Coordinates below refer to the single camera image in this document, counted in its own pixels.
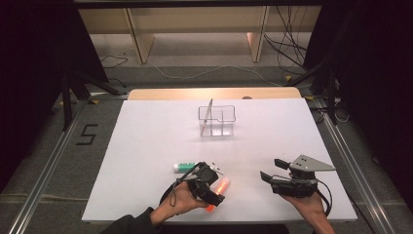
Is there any orange highlighter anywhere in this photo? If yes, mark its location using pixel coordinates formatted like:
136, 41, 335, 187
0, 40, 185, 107
204, 175, 231, 213

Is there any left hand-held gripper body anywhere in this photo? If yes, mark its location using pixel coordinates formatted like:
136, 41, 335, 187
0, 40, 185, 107
187, 161, 226, 208

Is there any green and white glue stick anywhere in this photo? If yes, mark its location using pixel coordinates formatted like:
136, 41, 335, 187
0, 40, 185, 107
172, 162, 199, 174

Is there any person's right hand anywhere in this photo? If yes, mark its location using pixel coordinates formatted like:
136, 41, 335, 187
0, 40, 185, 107
282, 191, 329, 223

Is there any clear plastic organizer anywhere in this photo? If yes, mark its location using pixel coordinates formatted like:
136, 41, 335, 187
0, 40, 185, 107
198, 104, 237, 137

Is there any black floor cable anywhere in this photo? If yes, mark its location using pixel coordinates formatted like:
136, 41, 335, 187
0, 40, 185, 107
99, 54, 130, 70

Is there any black curtain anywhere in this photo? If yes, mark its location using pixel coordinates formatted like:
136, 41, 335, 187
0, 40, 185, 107
304, 0, 413, 209
0, 0, 110, 193

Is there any person's left hand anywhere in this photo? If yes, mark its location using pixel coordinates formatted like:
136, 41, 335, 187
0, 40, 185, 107
151, 180, 209, 226

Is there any aluminium floor rail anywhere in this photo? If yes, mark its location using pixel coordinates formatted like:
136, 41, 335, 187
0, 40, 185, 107
9, 100, 90, 234
319, 98, 396, 234

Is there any black metal stand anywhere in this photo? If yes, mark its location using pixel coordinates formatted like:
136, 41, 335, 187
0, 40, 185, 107
60, 68, 129, 132
285, 58, 339, 125

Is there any silver pen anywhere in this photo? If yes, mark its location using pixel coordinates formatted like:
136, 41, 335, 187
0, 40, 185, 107
200, 98, 214, 137

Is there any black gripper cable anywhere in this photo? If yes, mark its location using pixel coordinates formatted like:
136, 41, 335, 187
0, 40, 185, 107
316, 179, 334, 218
159, 162, 204, 208

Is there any wooden table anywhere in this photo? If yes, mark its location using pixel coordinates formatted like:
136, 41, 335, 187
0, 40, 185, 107
128, 86, 302, 101

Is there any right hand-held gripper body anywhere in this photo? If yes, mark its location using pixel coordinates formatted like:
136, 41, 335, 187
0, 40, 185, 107
271, 154, 337, 199

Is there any white table board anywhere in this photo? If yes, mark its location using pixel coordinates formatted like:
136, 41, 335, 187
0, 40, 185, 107
81, 97, 358, 223

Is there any light wooden desk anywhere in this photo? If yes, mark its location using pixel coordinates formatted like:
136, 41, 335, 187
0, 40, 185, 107
79, 6, 322, 64

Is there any person's dark clothing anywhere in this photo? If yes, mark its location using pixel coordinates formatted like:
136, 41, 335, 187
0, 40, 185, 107
155, 223, 290, 234

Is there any black cable bundle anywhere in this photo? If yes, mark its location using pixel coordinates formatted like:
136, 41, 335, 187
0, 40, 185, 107
263, 5, 309, 70

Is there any white floor cable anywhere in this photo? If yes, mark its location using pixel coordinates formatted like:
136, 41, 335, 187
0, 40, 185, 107
151, 63, 282, 87

